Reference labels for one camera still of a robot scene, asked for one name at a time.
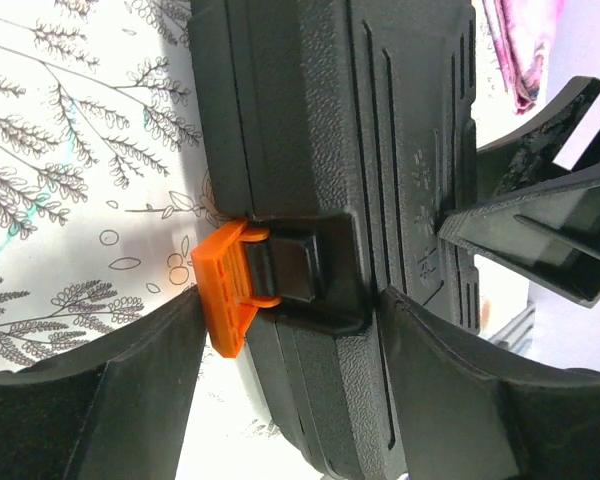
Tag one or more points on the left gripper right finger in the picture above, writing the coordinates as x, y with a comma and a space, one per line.
468, 409

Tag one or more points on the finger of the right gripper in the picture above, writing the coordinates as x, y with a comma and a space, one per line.
548, 233
520, 158

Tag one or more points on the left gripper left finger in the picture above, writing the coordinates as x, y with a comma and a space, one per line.
115, 408

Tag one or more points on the black plastic tool case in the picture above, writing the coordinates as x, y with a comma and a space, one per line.
343, 128

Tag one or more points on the purple printed pouch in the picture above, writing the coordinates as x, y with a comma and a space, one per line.
523, 33

